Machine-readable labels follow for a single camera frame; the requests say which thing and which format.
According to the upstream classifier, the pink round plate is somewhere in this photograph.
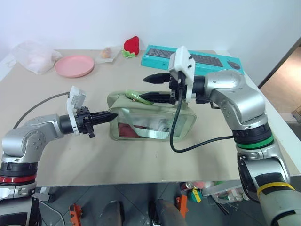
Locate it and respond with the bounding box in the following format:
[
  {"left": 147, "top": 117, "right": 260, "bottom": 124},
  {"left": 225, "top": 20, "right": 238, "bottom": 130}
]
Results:
[{"left": 54, "top": 55, "right": 95, "bottom": 79}]

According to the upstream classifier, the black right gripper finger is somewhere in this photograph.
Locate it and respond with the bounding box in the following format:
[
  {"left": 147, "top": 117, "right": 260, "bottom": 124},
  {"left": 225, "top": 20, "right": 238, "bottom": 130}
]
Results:
[
  {"left": 143, "top": 73, "right": 171, "bottom": 85},
  {"left": 139, "top": 92, "right": 171, "bottom": 105}
]

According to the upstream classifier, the green yellow small box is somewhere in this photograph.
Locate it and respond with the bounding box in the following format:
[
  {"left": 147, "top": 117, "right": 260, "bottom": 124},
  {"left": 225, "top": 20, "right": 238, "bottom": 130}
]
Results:
[{"left": 186, "top": 188, "right": 203, "bottom": 203}]

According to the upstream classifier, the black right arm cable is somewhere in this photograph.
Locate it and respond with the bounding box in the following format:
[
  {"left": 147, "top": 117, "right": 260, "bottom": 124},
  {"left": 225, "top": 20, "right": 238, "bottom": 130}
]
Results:
[{"left": 169, "top": 70, "right": 234, "bottom": 153}]

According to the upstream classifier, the dark rounded shape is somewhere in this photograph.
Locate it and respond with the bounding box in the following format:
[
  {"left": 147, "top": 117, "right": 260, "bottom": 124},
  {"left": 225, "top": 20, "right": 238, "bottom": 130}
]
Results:
[
  {"left": 150, "top": 198, "right": 187, "bottom": 226},
  {"left": 97, "top": 200, "right": 126, "bottom": 226}
]

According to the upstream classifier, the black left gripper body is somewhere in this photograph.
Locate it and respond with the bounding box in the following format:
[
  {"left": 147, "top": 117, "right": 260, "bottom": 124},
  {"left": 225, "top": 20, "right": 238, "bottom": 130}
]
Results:
[{"left": 74, "top": 106, "right": 96, "bottom": 139}]

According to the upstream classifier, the teal keyboard box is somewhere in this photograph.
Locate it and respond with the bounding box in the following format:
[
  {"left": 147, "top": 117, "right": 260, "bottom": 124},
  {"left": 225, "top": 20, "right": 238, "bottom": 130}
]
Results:
[{"left": 141, "top": 44, "right": 246, "bottom": 76}]

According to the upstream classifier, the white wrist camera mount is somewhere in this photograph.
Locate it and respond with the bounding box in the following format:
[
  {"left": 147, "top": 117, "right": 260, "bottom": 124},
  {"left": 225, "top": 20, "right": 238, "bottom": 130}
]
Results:
[
  {"left": 168, "top": 46, "right": 196, "bottom": 102},
  {"left": 66, "top": 86, "right": 87, "bottom": 135}
]

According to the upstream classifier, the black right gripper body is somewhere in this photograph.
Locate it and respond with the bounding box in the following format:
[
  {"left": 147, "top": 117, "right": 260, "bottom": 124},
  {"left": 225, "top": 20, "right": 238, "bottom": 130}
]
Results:
[{"left": 168, "top": 71, "right": 188, "bottom": 105}]

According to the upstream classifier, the orange black tool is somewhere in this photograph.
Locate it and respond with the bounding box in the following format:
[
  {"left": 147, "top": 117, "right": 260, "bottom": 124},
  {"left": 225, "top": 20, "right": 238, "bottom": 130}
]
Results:
[
  {"left": 68, "top": 203, "right": 83, "bottom": 226},
  {"left": 174, "top": 194, "right": 189, "bottom": 218}
]

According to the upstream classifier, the clear packet with snack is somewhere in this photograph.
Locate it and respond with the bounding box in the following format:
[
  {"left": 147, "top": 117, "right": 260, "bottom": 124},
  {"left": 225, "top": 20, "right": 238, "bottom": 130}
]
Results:
[{"left": 95, "top": 45, "right": 122, "bottom": 65}]

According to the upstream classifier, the red plush strawberry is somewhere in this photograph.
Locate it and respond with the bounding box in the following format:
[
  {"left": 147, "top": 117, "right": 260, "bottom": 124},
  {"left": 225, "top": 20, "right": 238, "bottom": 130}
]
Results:
[{"left": 121, "top": 35, "right": 141, "bottom": 58}]

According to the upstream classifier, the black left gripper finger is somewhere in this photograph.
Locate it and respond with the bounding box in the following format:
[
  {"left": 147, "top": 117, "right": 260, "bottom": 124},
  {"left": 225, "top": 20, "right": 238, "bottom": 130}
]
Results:
[
  {"left": 90, "top": 117, "right": 115, "bottom": 124},
  {"left": 90, "top": 111, "right": 118, "bottom": 119}
]

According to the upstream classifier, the white plastic bag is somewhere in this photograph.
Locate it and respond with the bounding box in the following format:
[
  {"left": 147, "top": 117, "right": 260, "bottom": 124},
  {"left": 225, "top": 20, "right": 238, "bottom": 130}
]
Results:
[{"left": 11, "top": 40, "right": 63, "bottom": 76}]

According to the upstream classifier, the clear plastic storage bin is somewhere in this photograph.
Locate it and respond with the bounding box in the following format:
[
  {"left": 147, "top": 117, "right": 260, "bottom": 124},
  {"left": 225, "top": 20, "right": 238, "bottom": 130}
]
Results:
[{"left": 201, "top": 180, "right": 248, "bottom": 204}]

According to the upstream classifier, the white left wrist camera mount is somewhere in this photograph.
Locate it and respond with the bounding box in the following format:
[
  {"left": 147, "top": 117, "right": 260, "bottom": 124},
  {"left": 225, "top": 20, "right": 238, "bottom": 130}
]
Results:
[{"left": 66, "top": 86, "right": 87, "bottom": 135}]

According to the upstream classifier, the green transparent zip pouch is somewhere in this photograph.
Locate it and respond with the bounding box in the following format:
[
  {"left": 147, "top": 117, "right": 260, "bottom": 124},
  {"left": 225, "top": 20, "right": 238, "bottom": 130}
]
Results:
[{"left": 107, "top": 90, "right": 198, "bottom": 142}]

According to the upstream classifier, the grey left arm cable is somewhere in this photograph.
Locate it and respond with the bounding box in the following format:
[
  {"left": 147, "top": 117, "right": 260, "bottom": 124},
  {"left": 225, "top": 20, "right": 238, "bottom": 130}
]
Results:
[{"left": 13, "top": 92, "right": 71, "bottom": 129}]

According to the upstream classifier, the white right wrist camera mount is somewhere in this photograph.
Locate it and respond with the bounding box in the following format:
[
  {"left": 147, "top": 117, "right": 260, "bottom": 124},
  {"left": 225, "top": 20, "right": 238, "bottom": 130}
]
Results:
[{"left": 168, "top": 46, "right": 196, "bottom": 102}]

